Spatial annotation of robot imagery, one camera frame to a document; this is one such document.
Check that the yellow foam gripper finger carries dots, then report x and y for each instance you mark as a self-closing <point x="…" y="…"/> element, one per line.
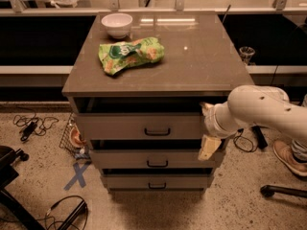
<point x="205" y="107"/>
<point x="208" y="146"/>

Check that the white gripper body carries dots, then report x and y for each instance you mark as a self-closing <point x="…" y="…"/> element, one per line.
<point x="210" y="123"/>

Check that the grey top drawer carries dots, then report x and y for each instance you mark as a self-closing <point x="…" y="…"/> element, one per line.
<point x="144" y="126"/>

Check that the grey drawer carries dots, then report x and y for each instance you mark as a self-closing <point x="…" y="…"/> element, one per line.
<point x="144" y="126"/>
<point x="152" y="159"/>
<point x="156" y="182"/>

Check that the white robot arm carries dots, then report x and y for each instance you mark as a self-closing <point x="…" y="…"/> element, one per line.
<point x="249" y="106"/>

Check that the grey drawer cabinet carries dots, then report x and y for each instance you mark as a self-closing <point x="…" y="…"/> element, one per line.
<point x="200" y="65"/>

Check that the grey bottom drawer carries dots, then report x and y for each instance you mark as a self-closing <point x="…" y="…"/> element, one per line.
<point x="156" y="182"/>

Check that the grey middle drawer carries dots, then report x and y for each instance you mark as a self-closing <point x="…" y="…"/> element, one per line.
<point x="152" y="159"/>

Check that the black stand bar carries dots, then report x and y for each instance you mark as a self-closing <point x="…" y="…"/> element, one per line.
<point x="262" y="143"/>

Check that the clear glass cup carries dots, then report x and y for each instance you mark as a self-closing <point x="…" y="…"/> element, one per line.
<point x="246" y="53"/>

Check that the tan shoe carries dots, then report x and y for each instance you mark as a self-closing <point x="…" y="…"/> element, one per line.
<point x="284" y="153"/>

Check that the black chair leg right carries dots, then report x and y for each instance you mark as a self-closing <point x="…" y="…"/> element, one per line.
<point x="270" y="191"/>

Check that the person's trouser leg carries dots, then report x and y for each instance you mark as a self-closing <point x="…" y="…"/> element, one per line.
<point x="299" y="150"/>

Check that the green chip bag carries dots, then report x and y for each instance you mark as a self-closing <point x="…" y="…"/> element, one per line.
<point x="124" y="55"/>

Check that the white bowl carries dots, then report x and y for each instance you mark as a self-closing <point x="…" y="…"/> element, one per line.
<point x="117" y="25"/>

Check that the blue tape cross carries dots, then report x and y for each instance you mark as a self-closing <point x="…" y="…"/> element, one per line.
<point x="79" y="169"/>

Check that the black chair base left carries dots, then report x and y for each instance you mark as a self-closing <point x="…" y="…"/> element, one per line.
<point x="7" y="175"/>

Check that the wire basket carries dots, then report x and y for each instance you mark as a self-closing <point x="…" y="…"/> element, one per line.
<point x="72" y="142"/>

